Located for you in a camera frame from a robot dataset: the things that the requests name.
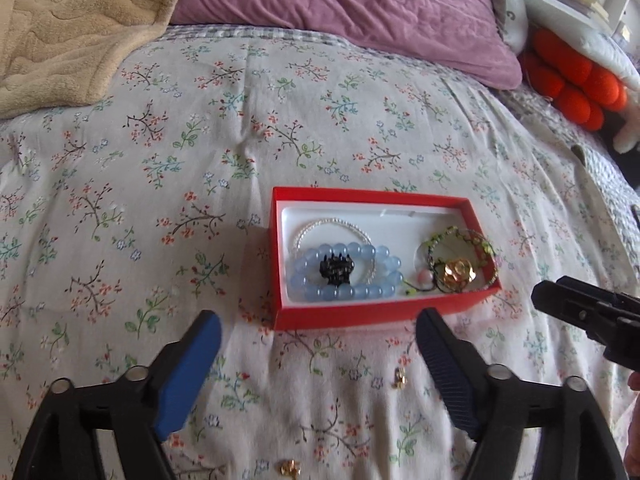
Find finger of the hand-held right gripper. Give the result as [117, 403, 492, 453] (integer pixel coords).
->
[556, 276, 640, 310]
[531, 282, 640, 371]

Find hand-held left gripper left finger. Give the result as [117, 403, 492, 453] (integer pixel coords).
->
[12, 310, 223, 480]

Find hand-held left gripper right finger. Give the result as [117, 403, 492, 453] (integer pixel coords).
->
[415, 308, 628, 480]

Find thin dark seed bead bracelet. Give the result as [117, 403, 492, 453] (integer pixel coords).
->
[405, 230, 502, 297]

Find gold rings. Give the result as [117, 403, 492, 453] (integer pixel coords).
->
[441, 259, 480, 292]

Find red cardboard box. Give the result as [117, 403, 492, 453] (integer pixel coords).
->
[271, 186, 502, 332]

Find green flower bead bracelet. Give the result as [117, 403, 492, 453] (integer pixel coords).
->
[419, 226, 493, 293]

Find black hair claw clip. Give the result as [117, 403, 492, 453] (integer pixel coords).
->
[318, 253, 354, 287]

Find blue bead bracelet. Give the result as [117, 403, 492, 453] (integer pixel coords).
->
[289, 241, 405, 304]

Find clear bead bracelet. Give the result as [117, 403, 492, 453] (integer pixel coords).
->
[290, 216, 375, 283]

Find person's right hand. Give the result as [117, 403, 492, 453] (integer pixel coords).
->
[623, 370, 640, 467]

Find grey checked quilt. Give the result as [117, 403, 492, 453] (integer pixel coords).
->
[500, 82, 640, 276]

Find white plush toy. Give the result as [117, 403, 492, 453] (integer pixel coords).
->
[614, 109, 640, 155]

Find floral duvet cover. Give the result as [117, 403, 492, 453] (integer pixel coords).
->
[0, 35, 640, 480]

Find orange plush toy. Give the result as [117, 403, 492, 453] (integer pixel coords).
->
[519, 27, 629, 133]

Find white quilted cloth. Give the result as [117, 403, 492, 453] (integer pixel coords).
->
[524, 0, 640, 81]

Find white patterned pillow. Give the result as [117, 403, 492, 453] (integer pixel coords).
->
[481, 0, 532, 57]

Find beige fleece blanket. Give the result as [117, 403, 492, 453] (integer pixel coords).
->
[0, 0, 212, 121]

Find purple pillow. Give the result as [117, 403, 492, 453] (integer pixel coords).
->
[169, 0, 524, 92]

